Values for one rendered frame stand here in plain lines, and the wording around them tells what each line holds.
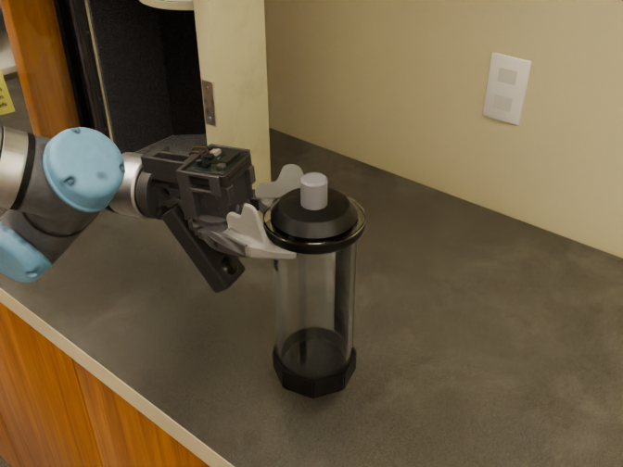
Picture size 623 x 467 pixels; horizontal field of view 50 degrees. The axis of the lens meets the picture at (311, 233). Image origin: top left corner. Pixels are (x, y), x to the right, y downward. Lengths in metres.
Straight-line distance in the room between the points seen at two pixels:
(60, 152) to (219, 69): 0.40
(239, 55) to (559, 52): 0.51
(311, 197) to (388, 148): 0.72
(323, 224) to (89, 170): 0.23
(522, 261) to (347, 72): 0.53
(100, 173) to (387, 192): 0.74
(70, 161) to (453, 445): 0.53
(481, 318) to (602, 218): 0.32
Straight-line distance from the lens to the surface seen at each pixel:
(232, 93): 1.02
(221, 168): 0.71
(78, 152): 0.65
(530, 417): 0.90
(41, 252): 0.77
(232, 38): 1.00
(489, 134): 1.25
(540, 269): 1.14
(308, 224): 0.66
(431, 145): 1.32
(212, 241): 0.71
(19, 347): 1.34
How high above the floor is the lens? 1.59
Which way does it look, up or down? 34 degrees down
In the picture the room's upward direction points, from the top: straight up
